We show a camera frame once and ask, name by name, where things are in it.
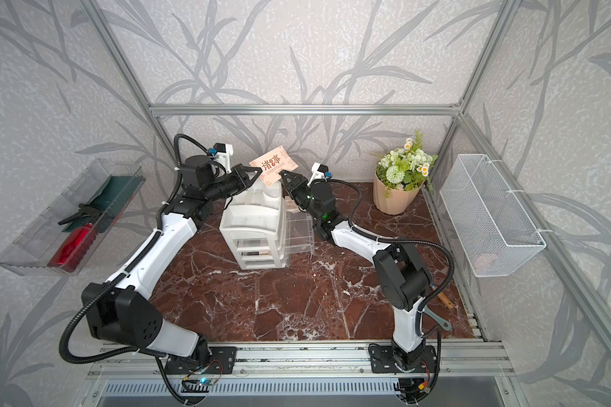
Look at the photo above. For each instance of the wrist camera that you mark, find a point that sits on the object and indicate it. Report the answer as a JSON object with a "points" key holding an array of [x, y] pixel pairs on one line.
{"points": [[223, 153], [319, 172]]}

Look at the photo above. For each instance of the black clamp tool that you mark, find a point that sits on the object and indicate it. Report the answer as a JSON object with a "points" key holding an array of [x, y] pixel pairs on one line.
{"points": [[85, 214]]}

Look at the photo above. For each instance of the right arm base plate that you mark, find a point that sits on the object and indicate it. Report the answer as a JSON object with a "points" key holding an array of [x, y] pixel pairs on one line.
{"points": [[392, 359]]}

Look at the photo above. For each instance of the green cloth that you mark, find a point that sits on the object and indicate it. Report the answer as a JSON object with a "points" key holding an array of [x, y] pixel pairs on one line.
{"points": [[112, 197]]}

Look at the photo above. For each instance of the red brush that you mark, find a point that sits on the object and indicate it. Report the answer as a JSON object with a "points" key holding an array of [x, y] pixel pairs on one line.
{"points": [[74, 249]]}

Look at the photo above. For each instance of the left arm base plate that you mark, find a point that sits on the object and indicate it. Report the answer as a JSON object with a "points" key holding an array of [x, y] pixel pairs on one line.
{"points": [[220, 361]]}

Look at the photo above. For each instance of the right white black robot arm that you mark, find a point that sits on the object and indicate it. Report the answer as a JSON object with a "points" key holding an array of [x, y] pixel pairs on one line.
{"points": [[404, 277]]}

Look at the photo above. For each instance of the white wire mesh basket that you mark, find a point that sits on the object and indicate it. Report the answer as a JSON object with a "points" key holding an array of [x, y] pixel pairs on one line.
{"points": [[488, 216]]}

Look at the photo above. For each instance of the pink object in basket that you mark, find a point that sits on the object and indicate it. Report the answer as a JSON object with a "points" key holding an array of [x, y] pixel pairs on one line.
{"points": [[485, 261]]}

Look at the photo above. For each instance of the white green artificial flowers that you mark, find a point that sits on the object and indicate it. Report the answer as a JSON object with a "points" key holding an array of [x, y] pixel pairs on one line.
{"points": [[407, 168]]}

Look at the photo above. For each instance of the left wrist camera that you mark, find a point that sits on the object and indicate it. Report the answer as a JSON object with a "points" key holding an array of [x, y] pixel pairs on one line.
{"points": [[223, 153]]}

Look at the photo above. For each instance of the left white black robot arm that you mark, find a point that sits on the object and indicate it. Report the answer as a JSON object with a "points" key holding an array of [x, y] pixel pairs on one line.
{"points": [[119, 309]]}

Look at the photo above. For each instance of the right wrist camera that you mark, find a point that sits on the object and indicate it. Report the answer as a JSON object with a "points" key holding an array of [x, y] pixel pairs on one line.
{"points": [[319, 172]]}

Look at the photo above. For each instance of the clear plastic wall tray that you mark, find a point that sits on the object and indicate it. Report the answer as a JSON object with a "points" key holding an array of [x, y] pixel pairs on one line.
{"points": [[63, 238]]}

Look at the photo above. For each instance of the aluminium front rail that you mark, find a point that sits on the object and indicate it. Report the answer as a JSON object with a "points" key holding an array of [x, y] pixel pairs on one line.
{"points": [[459, 357]]}

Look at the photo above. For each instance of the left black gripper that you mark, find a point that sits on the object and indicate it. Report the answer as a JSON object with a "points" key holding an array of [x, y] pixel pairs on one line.
{"points": [[241, 172]]}

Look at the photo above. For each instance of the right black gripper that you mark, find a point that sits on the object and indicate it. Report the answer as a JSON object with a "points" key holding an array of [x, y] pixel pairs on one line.
{"points": [[295, 186]]}

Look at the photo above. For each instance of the white plastic drawer organizer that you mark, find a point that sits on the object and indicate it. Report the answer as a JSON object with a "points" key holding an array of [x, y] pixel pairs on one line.
{"points": [[253, 226]]}

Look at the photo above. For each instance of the beige flower pot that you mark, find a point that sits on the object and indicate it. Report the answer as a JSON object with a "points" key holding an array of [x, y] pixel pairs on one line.
{"points": [[392, 201]]}

